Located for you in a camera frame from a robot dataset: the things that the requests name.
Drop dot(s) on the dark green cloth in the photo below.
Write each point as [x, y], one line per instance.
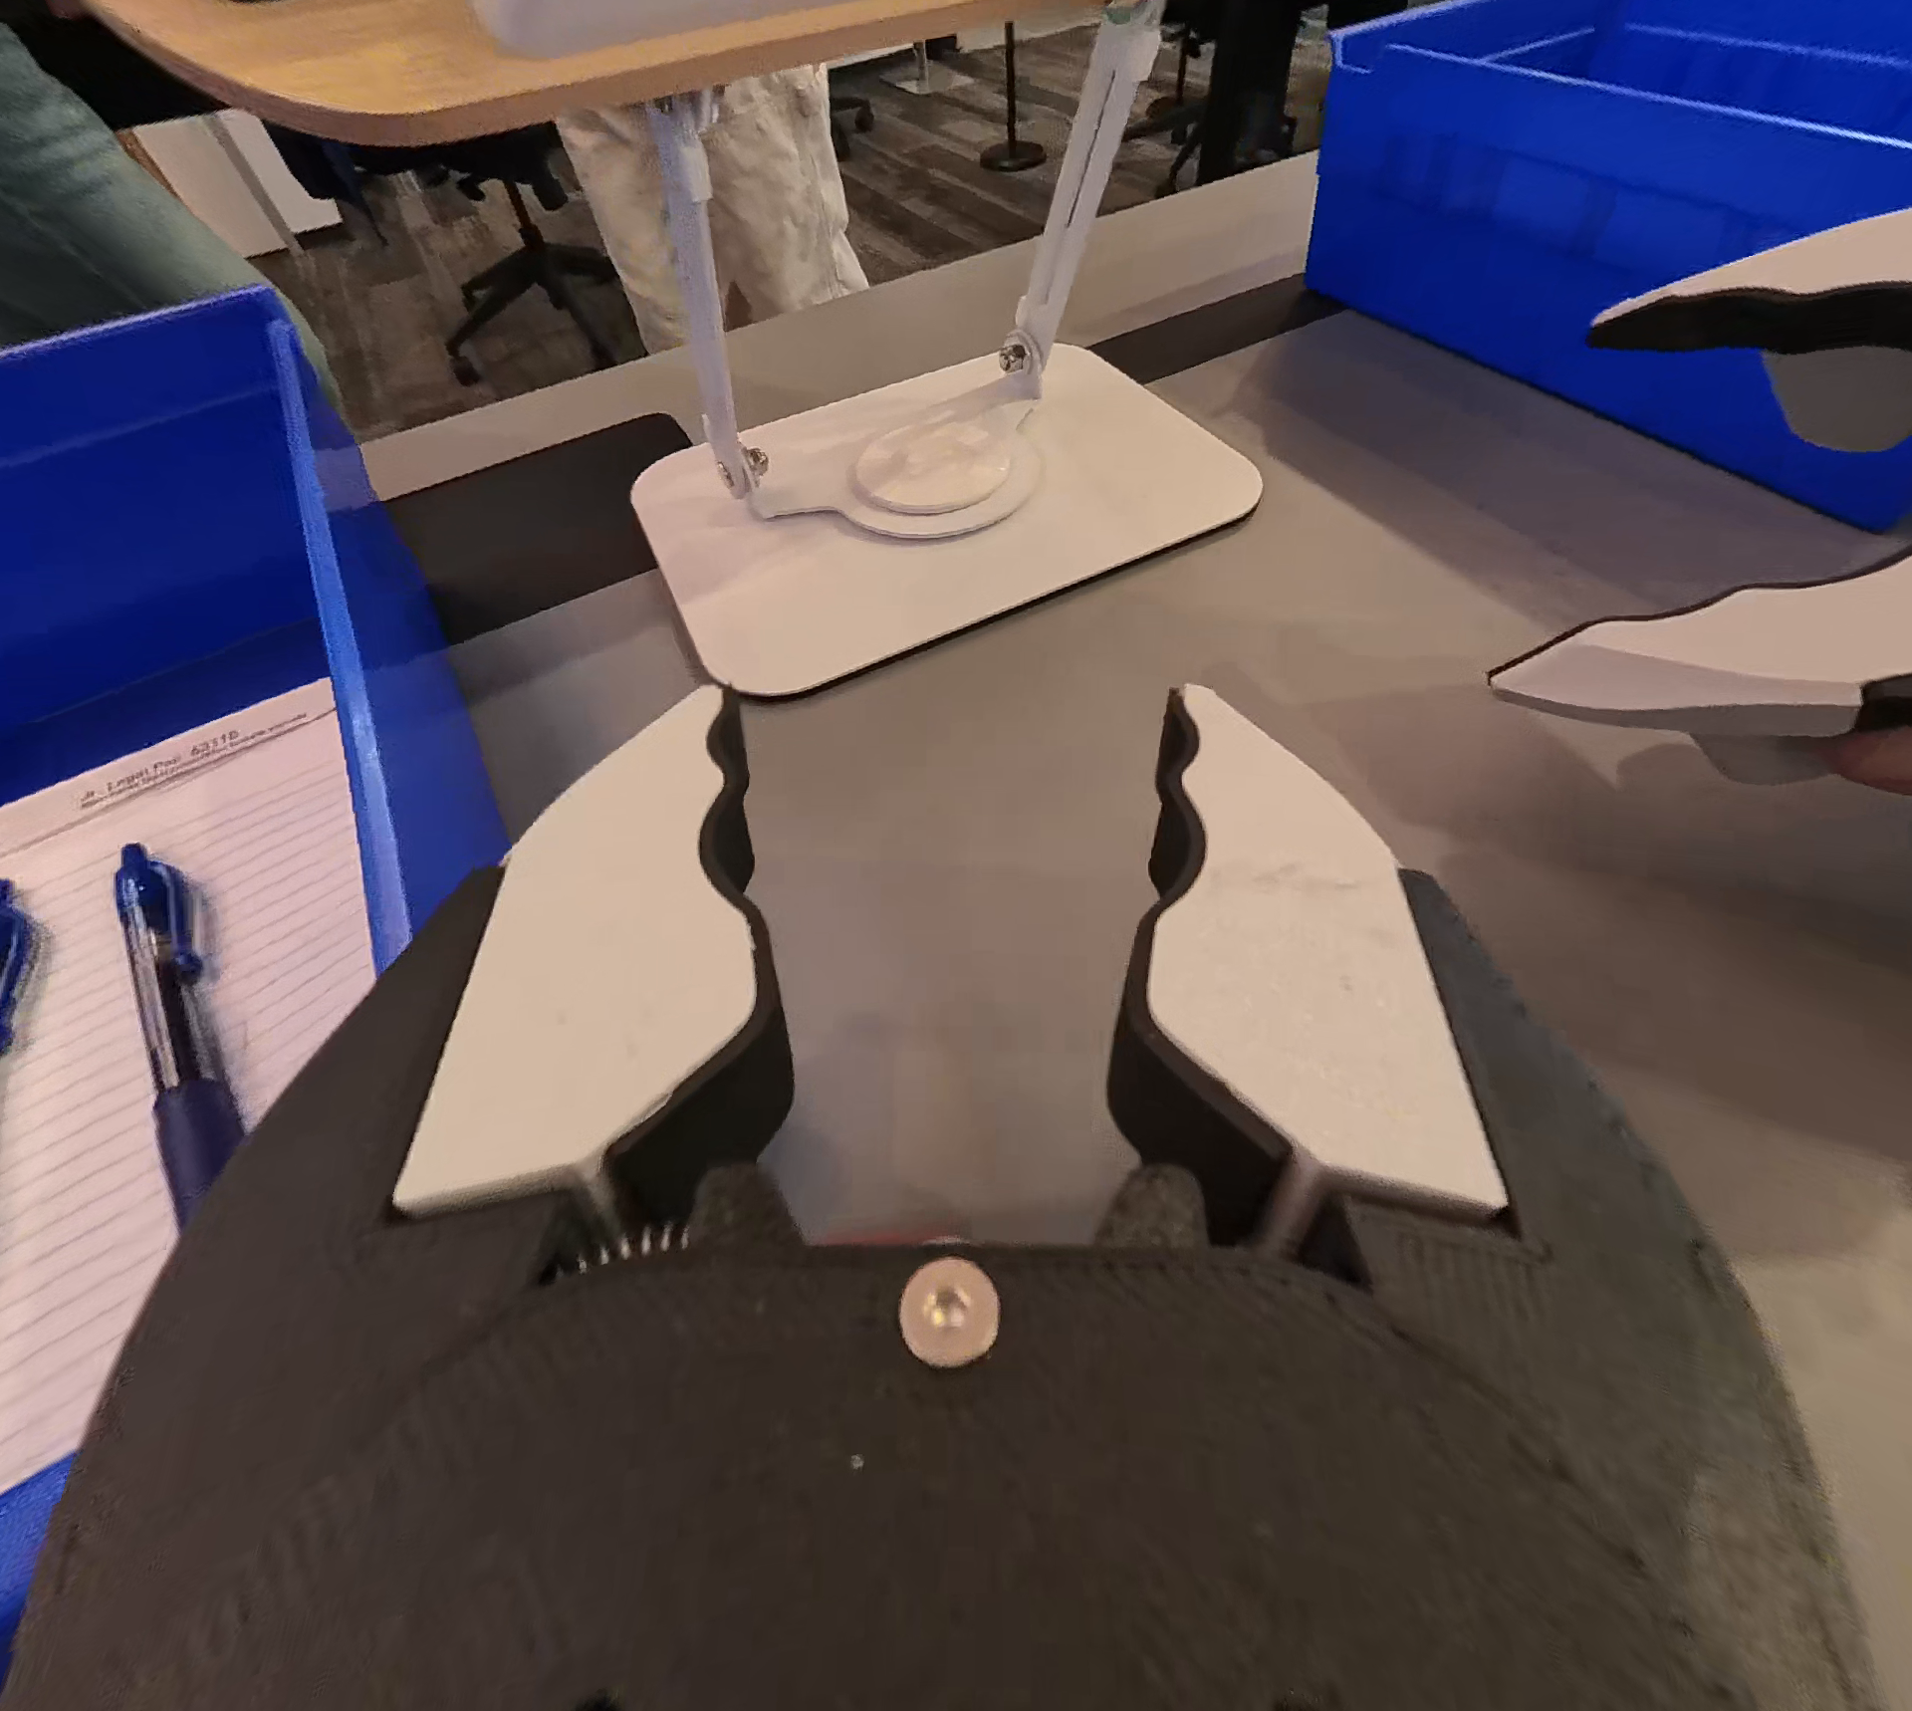
[86, 217]

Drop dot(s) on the blue retractable pen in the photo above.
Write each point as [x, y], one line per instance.
[10, 966]
[171, 995]

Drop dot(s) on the grey desk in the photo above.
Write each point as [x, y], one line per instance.
[973, 816]

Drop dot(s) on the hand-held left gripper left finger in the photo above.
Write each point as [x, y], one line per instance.
[597, 966]

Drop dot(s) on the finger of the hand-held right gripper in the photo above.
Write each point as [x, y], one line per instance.
[1792, 272]
[1721, 672]

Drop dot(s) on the blue plastic bin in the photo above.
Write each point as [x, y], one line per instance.
[166, 514]
[1495, 175]

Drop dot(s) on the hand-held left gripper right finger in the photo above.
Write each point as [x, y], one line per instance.
[1303, 995]

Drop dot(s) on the black office chair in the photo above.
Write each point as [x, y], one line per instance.
[534, 277]

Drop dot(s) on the white folding stand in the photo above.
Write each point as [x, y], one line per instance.
[955, 578]

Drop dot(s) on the black round-base pole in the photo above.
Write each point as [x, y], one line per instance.
[1018, 152]

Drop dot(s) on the white lined legal pad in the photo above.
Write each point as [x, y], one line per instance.
[86, 1222]

